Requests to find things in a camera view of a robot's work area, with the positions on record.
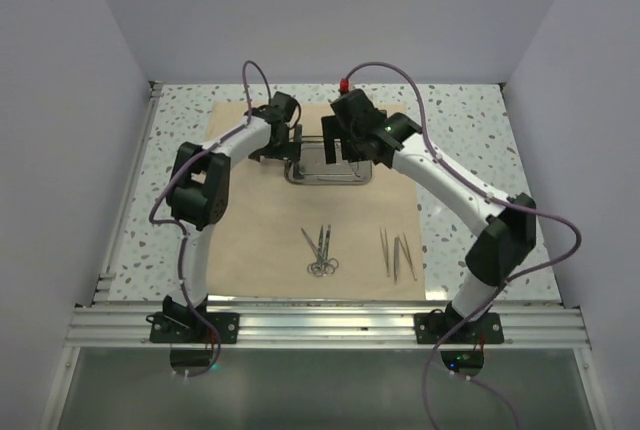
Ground steel instrument tray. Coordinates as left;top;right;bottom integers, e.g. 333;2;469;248
284;136;373;186

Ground steel pointed tweezers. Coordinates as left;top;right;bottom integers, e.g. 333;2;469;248
380;228;391;278

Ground steel scalpel handle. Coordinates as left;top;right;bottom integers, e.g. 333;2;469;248
401;233;418;282

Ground steel ring-handled forceps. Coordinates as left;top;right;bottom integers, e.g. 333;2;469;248
321;224;339;276
301;228;325;277

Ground steel ring-handled scissors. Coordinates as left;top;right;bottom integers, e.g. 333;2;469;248
303;226;326;277

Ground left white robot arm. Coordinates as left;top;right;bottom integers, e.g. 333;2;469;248
147;92;300;343

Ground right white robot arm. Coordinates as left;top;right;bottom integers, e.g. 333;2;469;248
321;89;536;343

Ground aluminium mounting rail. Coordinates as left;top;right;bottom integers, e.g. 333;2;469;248
64;299;590;350

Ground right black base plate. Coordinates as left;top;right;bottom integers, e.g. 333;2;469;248
413;310;505;345

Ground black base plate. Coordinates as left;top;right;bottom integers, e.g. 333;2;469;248
413;310;505;345
145;296;240;344

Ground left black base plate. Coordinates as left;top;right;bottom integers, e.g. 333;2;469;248
145;296;240;344

